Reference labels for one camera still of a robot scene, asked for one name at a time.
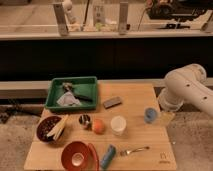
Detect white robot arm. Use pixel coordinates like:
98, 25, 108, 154
158, 64, 213, 116

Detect grey metal bracket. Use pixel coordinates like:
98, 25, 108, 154
118, 2, 128, 35
53, 2, 68, 36

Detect black tool in tray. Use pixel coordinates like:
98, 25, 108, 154
73, 88, 93, 102

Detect silver fork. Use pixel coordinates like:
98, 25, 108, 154
119, 146, 150, 156

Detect grey metal bracket left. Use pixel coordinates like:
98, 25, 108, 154
53, 2, 68, 36

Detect black machine in background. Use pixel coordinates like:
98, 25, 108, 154
146, 0, 213, 22

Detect green plastic tray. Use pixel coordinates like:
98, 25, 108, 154
45, 76, 98, 112

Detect grey cloth in tray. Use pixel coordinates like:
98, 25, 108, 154
57, 92, 81, 106

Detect dark brown bowl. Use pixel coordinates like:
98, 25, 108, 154
36, 116, 61, 142

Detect red bowl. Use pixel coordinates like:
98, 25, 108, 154
61, 141, 93, 171

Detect wooden chopsticks bundle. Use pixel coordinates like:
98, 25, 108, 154
47, 115, 68, 140

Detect wooden board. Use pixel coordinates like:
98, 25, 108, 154
24, 83, 177, 171

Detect red plate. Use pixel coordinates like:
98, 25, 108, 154
88, 143, 99, 171

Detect white plastic cup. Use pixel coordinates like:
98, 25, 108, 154
110, 116, 127, 135

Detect blue cup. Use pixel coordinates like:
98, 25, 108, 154
144, 108, 157, 123

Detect grey metal bracket right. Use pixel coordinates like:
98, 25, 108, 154
118, 2, 128, 35

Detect crumpled brown object in tray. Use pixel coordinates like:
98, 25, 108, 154
62, 82, 73, 92

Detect grey rectangular block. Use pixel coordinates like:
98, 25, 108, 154
103, 97, 122, 109

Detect small metal cup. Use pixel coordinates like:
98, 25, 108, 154
79, 114, 92, 129

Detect orange fruit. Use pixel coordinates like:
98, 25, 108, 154
92, 119, 105, 134

